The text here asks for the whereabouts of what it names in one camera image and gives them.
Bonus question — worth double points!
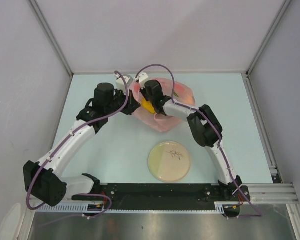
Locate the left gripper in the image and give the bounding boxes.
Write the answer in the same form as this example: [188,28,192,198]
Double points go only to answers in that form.
[105,87,141,116]

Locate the yellow fake mango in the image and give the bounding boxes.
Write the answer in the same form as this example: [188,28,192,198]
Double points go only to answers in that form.
[141,98,156,115]

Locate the pink plastic bag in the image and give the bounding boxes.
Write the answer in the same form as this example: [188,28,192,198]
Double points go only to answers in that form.
[129,78,196,132]

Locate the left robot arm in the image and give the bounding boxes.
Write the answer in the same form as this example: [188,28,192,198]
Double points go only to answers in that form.
[23,78,140,210]

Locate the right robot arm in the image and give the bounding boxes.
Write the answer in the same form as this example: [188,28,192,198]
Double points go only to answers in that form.
[139,79,242,201]

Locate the beige ceramic plate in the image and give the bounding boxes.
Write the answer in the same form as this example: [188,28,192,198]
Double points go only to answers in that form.
[147,141,192,183]

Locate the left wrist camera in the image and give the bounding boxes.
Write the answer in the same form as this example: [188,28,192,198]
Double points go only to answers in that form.
[114,73,134,95]

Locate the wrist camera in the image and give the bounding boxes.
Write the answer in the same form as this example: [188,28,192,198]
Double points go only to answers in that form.
[135,71,150,89]
[114,73,134,95]

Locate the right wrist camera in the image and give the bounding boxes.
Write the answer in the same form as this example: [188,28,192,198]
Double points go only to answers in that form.
[135,71,150,89]

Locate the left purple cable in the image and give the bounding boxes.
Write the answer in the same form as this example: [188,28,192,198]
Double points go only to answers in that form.
[26,70,131,222]

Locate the purple cable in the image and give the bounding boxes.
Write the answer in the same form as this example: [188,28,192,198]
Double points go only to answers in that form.
[135,64,263,218]
[26,70,131,222]

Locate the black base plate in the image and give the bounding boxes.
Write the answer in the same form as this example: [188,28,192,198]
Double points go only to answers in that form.
[72,183,251,213]

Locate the white cable duct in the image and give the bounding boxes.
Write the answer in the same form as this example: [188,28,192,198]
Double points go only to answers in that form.
[36,202,230,215]

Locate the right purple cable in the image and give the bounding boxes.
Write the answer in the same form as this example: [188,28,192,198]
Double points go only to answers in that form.
[135,64,263,218]

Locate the aluminium frame rail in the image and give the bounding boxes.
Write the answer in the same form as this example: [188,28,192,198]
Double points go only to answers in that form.
[26,183,298,204]

